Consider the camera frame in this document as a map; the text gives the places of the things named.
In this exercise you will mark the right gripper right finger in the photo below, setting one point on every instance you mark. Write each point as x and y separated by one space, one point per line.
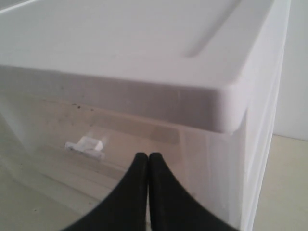
171 206

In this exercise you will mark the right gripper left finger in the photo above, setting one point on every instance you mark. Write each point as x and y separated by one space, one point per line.
124 209

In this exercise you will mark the white plastic drawer cabinet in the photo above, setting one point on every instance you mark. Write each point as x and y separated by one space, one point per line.
210 65

